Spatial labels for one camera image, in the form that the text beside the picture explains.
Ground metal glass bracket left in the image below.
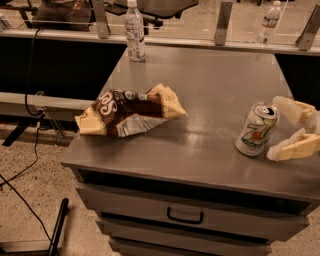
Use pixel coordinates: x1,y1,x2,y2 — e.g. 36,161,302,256
92,0,110,39

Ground black office chair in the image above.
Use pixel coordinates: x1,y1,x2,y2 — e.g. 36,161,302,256
104,0,199,35

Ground clear water bottle background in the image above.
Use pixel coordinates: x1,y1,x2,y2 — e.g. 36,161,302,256
256,0,281,45

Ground grey rail ledge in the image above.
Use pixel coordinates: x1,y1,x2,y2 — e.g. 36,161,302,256
0,28,320,57

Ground clear water bottle on table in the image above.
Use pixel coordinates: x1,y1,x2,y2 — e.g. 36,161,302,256
124,0,145,62

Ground metal glass bracket middle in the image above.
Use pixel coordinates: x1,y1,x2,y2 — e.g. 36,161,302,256
214,0,233,46

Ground black drawer handle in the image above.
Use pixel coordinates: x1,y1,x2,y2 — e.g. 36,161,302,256
166,207,204,225

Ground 7up soda can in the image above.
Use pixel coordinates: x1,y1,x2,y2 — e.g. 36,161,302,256
235,101,280,157

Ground brown chip bag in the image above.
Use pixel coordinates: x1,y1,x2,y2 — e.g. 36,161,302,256
75,84,186,137

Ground seated person legs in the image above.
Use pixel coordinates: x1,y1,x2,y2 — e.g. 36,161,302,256
32,0,92,32

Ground metal glass bracket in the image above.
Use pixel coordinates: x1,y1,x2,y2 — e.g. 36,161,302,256
92,0,110,39
214,0,233,46
295,4,320,51

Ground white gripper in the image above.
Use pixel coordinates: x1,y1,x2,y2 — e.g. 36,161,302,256
267,96,320,161

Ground black metal floor stand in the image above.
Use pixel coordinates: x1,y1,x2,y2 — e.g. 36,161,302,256
0,197,70,256

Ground metal glass bracket right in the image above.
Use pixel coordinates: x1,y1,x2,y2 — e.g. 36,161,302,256
295,4,320,51

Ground grey drawer cabinet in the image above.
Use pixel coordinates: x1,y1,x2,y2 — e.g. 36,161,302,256
63,46,320,256

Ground black power cable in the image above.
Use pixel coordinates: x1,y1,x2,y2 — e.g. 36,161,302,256
0,28,58,254

